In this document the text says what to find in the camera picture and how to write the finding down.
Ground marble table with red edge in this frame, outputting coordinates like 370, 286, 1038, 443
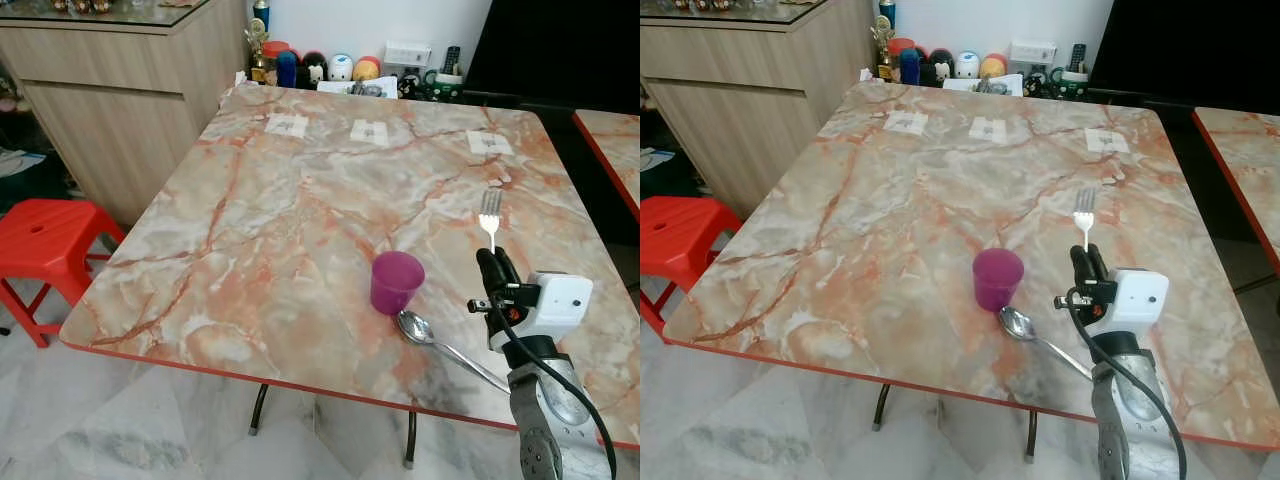
572, 110, 641, 217
1190, 106, 1280, 277

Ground black screen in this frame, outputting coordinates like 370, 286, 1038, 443
463, 0, 641, 111
1088, 0, 1280, 107

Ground gold trophy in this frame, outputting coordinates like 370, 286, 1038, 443
245, 18, 273, 84
870, 15, 897, 81

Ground purple plastic cup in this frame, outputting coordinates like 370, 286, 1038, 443
972, 248, 1026, 313
370, 251, 426, 317

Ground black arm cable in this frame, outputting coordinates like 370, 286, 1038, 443
1064, 288, 1189, 480
484, 296, 618, 480

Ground red plastic stool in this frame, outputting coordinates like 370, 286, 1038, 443
0, 198, 127, 349
640, 196, 744, 342

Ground light wooden cabinet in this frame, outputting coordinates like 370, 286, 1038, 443
640, 0, 877, 221
0, 0, 251, 230

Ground silver metal spoon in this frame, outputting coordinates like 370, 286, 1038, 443
998, 306, 1097, 382
397, 310, 513, 394

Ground white handled fork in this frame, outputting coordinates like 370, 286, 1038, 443
1073, 187, 1097, 251
478, 190, 504, 254

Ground white papers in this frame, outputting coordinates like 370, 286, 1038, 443
316, 78, 386, 99
942, 75, 1024, 97

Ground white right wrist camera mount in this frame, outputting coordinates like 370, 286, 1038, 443
489, 271, 595, 352
1084, 267, 1171, 347

